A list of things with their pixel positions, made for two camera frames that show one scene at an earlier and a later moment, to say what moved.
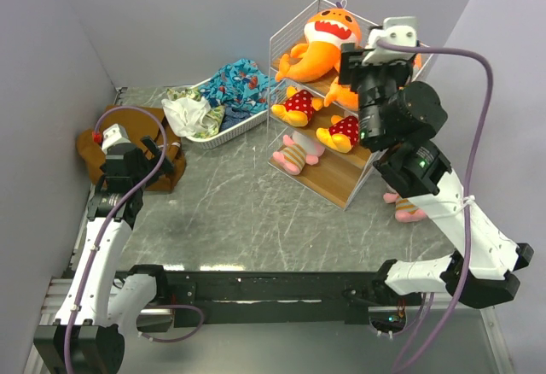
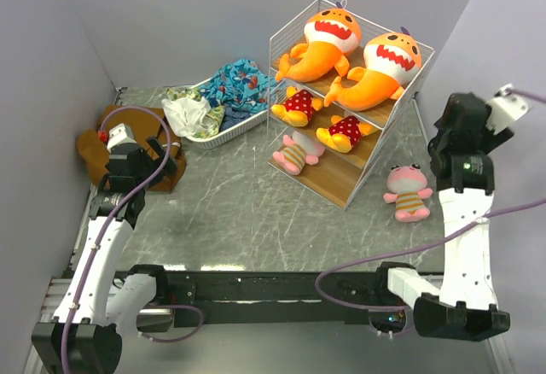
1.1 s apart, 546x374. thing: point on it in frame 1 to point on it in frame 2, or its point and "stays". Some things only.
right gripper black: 351,62 to 490,141
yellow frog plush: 343,135 stays
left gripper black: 148,144 stays
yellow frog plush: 299,108 stays
